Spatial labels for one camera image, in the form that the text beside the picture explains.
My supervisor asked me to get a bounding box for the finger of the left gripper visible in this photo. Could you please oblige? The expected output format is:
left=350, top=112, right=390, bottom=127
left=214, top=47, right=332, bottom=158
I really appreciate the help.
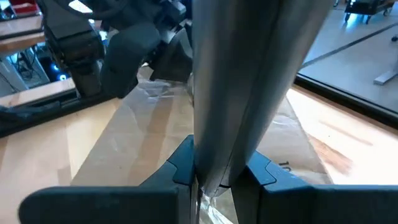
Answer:
left=99, top=22, right=163, bottom=100
left=149, top=27, right=194, bottom=84

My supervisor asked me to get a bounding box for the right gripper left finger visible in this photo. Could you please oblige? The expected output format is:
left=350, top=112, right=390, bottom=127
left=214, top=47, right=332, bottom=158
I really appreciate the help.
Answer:
left=17, top=134, right=197, bottom=224

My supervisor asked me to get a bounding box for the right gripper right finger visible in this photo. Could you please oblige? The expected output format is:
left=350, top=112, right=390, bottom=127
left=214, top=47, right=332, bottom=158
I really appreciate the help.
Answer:
left=230, top=150, right=398, bottom=224

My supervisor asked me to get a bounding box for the brown cardboard box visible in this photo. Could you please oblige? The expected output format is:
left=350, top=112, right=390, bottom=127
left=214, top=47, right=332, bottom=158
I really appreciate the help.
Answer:
left=70, top=67, right=334, bottom=224

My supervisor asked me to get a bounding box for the silver utility knife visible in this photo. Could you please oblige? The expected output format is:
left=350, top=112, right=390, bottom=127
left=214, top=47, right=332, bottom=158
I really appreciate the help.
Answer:
left=190, top=0, right=335, bottom=198

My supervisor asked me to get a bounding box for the red plastic bin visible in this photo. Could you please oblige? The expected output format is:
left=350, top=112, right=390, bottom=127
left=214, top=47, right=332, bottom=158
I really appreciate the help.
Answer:
left=9, top=0, right=42, bottom=19

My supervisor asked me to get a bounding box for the background wooden table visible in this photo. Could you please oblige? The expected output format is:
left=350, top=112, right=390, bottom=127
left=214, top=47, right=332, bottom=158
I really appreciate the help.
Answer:
left=0, top=14, right=45, bottom=58

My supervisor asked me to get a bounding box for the grey desk foot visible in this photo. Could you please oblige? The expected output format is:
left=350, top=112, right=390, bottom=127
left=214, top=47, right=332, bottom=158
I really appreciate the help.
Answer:
left=373, top=57, right=398, bottom=86

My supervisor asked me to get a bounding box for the black wheeled cart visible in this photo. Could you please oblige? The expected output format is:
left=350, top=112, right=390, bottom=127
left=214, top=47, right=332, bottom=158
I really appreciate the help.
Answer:
left=343, top=0, right=396, bottom=25

